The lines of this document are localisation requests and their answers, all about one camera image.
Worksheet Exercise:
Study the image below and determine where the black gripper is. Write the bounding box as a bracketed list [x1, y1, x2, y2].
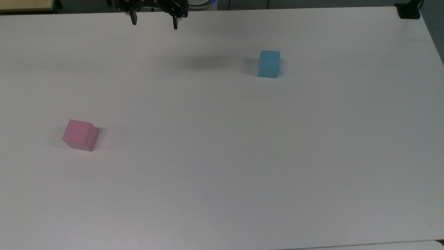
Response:
[114, 0, 189, 30]

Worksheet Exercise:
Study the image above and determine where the blue cube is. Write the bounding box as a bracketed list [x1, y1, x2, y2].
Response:
[257, 50, 281, 79]

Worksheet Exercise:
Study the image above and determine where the pink cube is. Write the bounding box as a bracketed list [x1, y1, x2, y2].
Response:
[62, 119, 100, 152]

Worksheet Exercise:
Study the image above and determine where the yellow board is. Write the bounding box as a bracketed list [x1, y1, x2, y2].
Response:
[0, 0, 57, 13]

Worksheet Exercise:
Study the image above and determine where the black table clamp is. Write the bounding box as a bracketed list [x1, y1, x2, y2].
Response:
[395, 0, 424, 19]

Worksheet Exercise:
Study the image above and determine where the white robot base blue ring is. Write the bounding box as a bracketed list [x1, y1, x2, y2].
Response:
[189, 0, 219, 11]

